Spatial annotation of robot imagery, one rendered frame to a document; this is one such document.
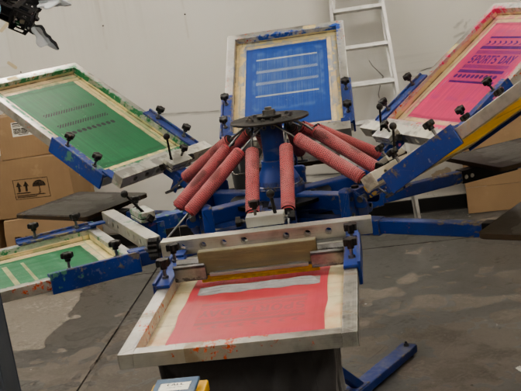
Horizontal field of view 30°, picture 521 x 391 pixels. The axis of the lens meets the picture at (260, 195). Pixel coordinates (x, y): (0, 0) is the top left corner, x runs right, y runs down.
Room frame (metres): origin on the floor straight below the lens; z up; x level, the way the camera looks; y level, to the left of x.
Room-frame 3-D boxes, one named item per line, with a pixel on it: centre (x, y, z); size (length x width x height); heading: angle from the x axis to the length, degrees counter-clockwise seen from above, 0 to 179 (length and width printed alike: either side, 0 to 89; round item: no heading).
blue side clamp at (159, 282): (2.83, 0.31, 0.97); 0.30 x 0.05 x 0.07; 173
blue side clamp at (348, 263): (2.76, -0.25, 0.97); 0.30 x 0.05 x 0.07; 173
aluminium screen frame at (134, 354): (2.56, 0.06, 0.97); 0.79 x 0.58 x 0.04; 173
